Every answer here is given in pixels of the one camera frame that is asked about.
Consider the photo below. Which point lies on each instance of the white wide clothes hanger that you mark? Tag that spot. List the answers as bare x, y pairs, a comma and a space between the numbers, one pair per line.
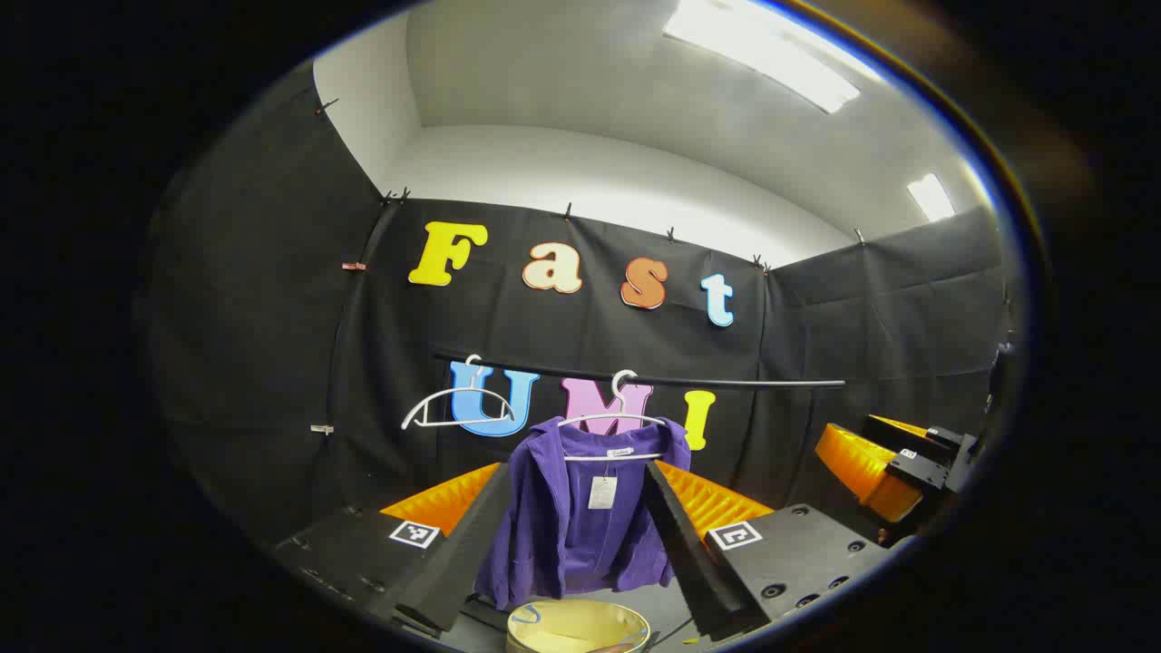
609, 416

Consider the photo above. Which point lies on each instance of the purple knit cardigan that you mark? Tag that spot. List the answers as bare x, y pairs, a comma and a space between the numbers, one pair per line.
544, 517

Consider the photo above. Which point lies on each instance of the white small clothes hanger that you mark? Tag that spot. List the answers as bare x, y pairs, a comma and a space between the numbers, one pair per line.
451, 391

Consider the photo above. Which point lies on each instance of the black clothes rail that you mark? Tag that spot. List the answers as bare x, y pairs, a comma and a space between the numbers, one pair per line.
726, 380

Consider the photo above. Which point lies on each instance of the small ceiling light panel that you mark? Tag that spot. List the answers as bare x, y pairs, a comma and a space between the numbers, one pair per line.
931, 197

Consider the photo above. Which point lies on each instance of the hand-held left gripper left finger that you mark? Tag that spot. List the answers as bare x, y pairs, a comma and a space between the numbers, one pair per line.
463, 553

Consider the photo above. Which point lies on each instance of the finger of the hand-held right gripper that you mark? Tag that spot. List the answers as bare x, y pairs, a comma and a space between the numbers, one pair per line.
907, 433
857, 462

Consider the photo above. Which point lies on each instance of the cream round laundry hamper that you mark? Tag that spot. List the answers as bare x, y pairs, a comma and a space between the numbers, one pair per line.
571, 626

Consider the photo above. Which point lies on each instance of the long ceiling light panel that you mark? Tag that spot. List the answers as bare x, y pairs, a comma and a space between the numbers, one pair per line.
771, 59

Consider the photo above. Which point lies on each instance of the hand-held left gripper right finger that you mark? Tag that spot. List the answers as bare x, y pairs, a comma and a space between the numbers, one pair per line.
694, 562

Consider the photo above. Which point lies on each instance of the black backdrop cloth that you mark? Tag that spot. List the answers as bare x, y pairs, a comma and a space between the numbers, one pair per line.
272, 317

